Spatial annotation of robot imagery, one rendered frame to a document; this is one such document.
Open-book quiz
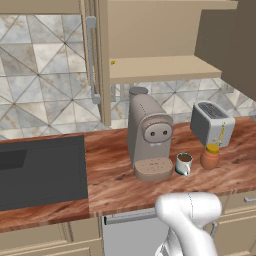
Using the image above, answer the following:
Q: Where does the beige base cupboard door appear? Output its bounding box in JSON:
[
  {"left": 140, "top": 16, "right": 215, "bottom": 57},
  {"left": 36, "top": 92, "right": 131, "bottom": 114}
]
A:
[{"left": 202, "top": 213, "right": 256, "bottom": 256}]

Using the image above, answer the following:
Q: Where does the silver toaster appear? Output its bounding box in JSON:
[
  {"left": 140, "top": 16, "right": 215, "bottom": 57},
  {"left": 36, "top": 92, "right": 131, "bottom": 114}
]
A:
[{"left": 189, "top": 100, "right": 237, "bottom": 149}]

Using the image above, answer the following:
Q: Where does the beige base cupboard run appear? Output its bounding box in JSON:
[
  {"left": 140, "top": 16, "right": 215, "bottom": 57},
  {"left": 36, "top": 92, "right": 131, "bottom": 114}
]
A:
[{"left": 0, "top": 216, "right": 104, "bottom": 256}]

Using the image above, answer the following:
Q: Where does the grey cupboard door handle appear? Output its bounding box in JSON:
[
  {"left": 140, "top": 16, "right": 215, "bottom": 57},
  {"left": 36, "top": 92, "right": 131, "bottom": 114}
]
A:
[{"left": 209, "top": 221, "right": 219, "bottom": 239}]

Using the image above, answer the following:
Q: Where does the silver dishwasher handle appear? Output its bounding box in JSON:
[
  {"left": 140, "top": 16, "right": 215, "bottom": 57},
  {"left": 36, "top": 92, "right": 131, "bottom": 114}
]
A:
[{"left": 103, "top": 209, "right": 158, "bottom": 226}]

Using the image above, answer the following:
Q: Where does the beige coffee machine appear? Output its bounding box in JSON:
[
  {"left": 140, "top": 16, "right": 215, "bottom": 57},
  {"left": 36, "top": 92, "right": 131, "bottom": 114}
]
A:
[{"left": 127, "top": 86, "right": 175, "bottom": 182}]

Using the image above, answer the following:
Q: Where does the silver dishwasher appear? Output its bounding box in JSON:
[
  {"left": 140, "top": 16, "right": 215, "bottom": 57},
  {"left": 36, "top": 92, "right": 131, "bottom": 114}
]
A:
[{"left": 101, "top": 207, "right": 175, "bottom": 256}]

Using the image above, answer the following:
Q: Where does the grey cabinet door handle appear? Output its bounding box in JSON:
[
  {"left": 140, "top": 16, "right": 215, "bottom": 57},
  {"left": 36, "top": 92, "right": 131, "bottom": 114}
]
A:
[{"left": 85, "top": 15, "right": 102, "bottom": 105}]

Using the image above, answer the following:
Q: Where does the white mug with coffee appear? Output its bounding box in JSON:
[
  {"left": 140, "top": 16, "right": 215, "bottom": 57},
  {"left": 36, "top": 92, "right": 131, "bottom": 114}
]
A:
[{"left": 175, "top": 152, "right": 194, "bottom": 177}]

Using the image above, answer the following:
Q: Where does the beige closed wall cabinet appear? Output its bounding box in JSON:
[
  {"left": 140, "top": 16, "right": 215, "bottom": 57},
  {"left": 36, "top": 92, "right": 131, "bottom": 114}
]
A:
[{"left": 0, "top": 0, "right": 83, "bottom": 15}]

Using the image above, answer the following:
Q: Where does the dark grey sink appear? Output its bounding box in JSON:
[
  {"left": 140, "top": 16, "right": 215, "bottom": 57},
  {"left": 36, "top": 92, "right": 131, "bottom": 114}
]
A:
[{"left": 0, "top": 134, "right": 89, "bottom": 212}]

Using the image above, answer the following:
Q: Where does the brown honey bottle yellow lid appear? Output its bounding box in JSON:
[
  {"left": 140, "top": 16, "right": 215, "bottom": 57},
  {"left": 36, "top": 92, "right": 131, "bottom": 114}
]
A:
[{"left": 199, "top": 143, "right": 221, "bottom": 171}]

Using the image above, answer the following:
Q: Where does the beige open wall cabinet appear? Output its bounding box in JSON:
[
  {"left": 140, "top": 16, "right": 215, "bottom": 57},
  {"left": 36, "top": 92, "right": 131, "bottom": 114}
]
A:
[{"left": 106, "top": 0, "right": 239, "bottom": 85}]

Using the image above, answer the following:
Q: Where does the beige drawer front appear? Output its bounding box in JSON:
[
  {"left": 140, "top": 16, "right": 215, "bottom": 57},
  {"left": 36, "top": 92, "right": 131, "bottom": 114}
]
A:
[{"left": 218, "top": 189, "right": 256, "bottom": 216}]

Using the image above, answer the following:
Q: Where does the beige cabinet door with handle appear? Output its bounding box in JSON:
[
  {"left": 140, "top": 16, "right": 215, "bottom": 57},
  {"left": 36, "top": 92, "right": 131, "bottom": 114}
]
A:
[{"left": 79, "top": 0, "right": 112, "bottom": 127}]

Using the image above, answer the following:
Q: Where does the brown open cabinet door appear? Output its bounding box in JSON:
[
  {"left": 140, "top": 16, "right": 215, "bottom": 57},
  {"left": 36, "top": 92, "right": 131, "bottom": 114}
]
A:
[{"left": 194, "top": 0, "right": 256, "bottom": 102}]

